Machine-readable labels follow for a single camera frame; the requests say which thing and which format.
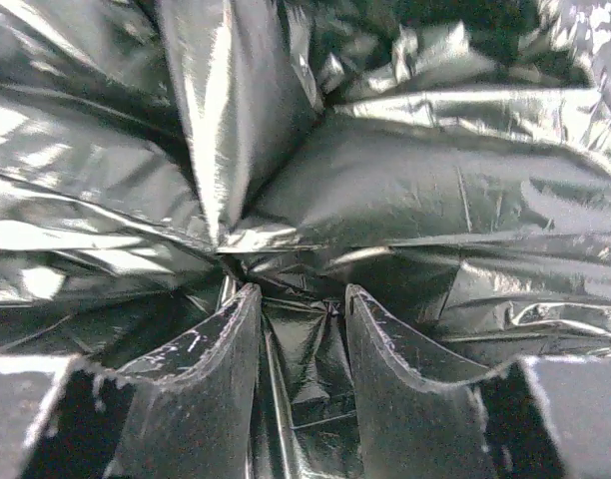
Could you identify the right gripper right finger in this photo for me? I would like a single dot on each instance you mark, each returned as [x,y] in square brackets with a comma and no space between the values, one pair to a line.
[424,411]

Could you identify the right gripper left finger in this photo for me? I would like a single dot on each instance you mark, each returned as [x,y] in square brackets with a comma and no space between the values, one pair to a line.
[182,411]

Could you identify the black trash bag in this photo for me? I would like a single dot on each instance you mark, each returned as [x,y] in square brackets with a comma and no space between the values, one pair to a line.
[452,158]

